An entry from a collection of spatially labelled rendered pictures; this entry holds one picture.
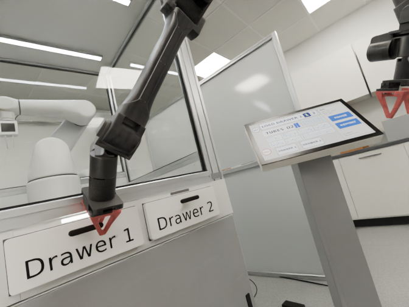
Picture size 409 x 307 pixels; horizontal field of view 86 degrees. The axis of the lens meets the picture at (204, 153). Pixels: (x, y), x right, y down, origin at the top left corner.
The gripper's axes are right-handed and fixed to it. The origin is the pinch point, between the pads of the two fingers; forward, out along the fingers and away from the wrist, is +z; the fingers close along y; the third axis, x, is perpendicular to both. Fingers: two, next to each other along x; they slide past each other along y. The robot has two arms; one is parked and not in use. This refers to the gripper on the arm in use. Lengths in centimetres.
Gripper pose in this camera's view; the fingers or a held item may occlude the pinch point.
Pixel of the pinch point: (100, 227)
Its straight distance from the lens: 62.8
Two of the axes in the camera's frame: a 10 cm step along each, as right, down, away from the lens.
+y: -6.4, -3.5, 6.8
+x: -7.4, 0.7, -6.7
